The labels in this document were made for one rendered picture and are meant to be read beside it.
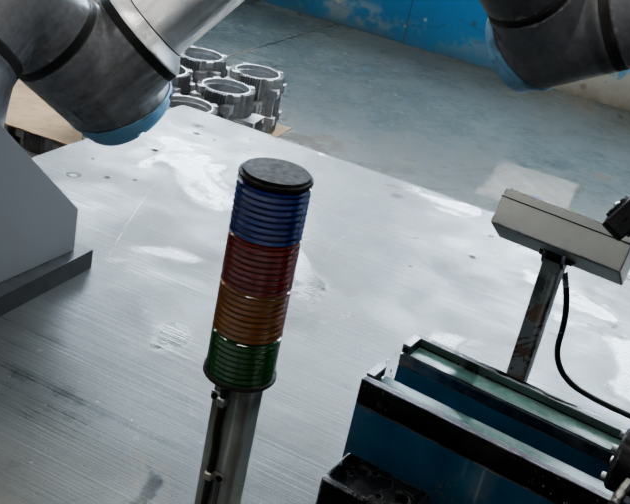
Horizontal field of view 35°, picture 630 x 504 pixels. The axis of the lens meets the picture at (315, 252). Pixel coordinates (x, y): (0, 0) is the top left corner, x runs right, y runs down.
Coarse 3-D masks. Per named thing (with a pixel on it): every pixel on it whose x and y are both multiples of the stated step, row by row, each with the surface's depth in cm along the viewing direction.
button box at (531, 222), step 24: (504, 192) 125; (504, 216) 124; (528, 216) 123; (552, 216) 122; (576, 216) 121; (528, 240) 124; (552, 240) 121; (576, 240) 120; (600, 240) 119; (624, 240) 118; (576, 264) 124; (600, 264) 118; (624, 264) 118
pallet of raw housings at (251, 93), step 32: (192, 64) 343; (224, 64) 348; (32, 96) 337; (192, 96) 320; (224, 96) 315; (256, 96) 339; (32, 128) 311; (64, 128) 316; (256, 128) 328; (288, 128) 358
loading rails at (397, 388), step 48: (384, 384) 107; (432, 384) 115; (480, 384) 113; (528, 384) 113; (384, 432) 108; (432, 432) 105; (480, 432) 102; (528, 432) 110; (576, 432) 108; (432, 480) 106; (480, 480) 103; (528, 480) 100; (576, 480) 98
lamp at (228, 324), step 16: (224, 288) 80; (224, 304) 80; (240, 304) 79; (256, 304) 79; (272, 304) 80; (288, 304) 82; (224, 320) 81; (240, 320) 80; (256, 320) 80; (272, 320) 80; (240, 336) 80; (256, 336) 81; (272, 336) 81
